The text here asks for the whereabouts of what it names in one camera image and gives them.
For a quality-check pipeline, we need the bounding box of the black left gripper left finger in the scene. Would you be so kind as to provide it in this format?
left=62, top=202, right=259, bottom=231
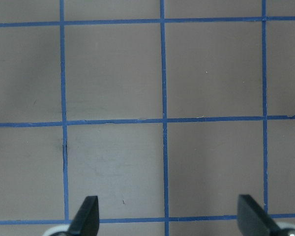
left=43, top=196, right=100, bottom=236

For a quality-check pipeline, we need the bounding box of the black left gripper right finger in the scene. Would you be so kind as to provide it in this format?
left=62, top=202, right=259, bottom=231
left=237, top=194, right=295, bottom=236

